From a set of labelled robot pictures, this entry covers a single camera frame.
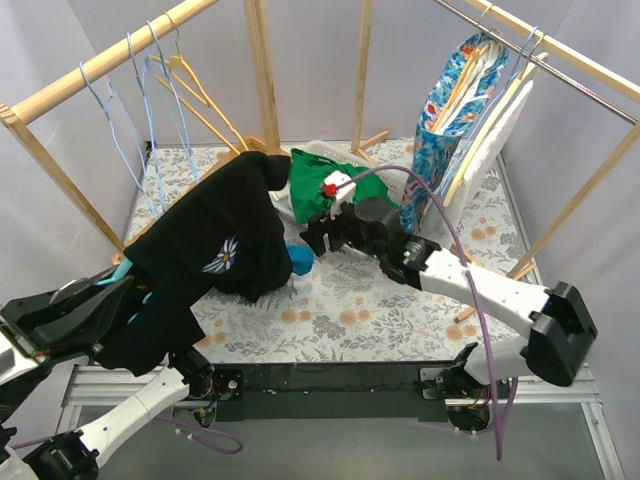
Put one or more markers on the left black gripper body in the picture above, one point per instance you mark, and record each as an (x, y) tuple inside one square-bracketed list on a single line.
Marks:
[(48, 324)]

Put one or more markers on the wooden clothes rack right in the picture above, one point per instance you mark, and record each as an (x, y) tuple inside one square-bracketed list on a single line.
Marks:
[(560, 140)]

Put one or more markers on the bright green t shirt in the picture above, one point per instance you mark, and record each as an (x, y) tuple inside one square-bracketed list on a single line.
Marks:
[(307, 174)]

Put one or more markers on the cream wooden hanger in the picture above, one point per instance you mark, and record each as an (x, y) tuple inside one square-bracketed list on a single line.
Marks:
[(488, 119)]

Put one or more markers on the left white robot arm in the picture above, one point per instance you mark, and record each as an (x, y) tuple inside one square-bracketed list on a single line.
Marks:
[(80, 453)]

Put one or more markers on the teal t shirt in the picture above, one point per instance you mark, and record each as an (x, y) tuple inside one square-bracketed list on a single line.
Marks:
[(301, 257)]

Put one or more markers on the blue floral garment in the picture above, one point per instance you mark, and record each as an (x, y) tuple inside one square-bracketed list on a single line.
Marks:
[(433, 152)]

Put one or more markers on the black t shirt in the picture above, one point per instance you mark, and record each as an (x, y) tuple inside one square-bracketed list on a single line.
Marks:
[(224, 234)]

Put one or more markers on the wooden clothes rack left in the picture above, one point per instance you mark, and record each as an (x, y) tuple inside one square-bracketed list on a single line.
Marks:
[(16, 119)]

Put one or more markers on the light blue wire hanger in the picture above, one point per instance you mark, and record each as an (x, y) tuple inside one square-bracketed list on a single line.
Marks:
[(179, 121), (103, 105), (141, 81)]

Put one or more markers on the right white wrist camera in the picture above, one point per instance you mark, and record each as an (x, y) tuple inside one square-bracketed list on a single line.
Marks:
[(339, 189)]

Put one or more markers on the white fleece garment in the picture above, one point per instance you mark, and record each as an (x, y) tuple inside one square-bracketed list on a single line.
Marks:
[(433, 226)]

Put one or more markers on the metal hanging rod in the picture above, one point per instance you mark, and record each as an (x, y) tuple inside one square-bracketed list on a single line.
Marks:
[(550, 45)]

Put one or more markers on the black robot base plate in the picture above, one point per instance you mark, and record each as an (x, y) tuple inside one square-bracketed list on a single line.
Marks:
[(425, 391)]

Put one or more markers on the white plastic laundry basket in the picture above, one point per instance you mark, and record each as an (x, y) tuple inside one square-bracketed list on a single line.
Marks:
[(394, 179)]

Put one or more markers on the white t shirt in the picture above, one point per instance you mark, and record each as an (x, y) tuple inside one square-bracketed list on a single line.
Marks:
[(281, 202)]

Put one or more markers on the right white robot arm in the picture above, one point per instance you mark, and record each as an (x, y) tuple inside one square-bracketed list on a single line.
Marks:
[(554, 328)]

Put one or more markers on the teal plastic hanger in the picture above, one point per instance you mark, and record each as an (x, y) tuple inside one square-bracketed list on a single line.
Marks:
[(119, 273)]

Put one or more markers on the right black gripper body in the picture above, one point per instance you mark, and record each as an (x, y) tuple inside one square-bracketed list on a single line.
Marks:
[(329, 234)]

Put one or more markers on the wooden clothes rack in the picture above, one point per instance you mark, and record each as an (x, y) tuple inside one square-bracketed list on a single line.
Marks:
[(560, 140), (16, 119)]

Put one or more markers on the floral patterned table mat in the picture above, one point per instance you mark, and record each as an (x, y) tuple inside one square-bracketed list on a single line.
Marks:
[(346, 309)]

